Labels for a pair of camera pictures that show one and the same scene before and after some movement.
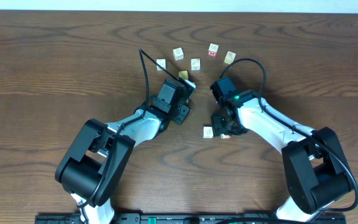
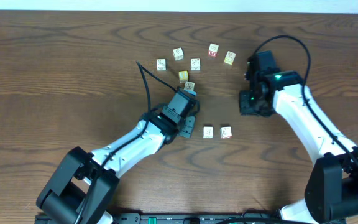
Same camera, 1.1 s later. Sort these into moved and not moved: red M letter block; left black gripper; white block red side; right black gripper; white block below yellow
Moved: right black gripper; left black gripper
Not moved: white block below yellow; red M letter block; white block red side
